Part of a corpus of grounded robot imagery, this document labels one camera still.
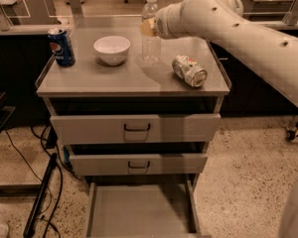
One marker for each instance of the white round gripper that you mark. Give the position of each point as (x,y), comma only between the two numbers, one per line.
(164,24)

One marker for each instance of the clear plastic water bottle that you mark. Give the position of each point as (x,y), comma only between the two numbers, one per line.
(151,45)

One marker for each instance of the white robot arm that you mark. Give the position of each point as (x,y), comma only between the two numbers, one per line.
(249,188)

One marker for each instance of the grey metal drawer cabinet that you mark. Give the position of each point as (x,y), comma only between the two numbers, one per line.
(134,87)

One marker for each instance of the top grey drawer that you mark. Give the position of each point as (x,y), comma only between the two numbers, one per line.
(120,129)

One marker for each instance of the middle grey drawer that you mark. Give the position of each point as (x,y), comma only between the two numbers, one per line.
(141,164)

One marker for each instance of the bottom grey open drawer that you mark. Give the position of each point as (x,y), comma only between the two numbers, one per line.
(157,210)

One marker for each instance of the white ceramic bowl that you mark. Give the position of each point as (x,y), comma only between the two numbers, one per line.
(112,50)

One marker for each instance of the silver soda can lying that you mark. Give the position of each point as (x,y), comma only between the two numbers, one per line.
(189,71)

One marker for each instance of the blue pepsi can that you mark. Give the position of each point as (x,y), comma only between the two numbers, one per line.
(61,46)

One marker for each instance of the clear acrylic barrier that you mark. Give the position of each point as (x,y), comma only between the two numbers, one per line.
(38,14)

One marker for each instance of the black bar on floor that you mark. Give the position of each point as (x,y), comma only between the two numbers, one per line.
(29,230)

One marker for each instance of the black wheeled cart base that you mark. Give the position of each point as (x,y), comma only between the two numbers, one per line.
(296,129)

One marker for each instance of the white shoe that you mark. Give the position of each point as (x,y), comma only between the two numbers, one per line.
(4,230)

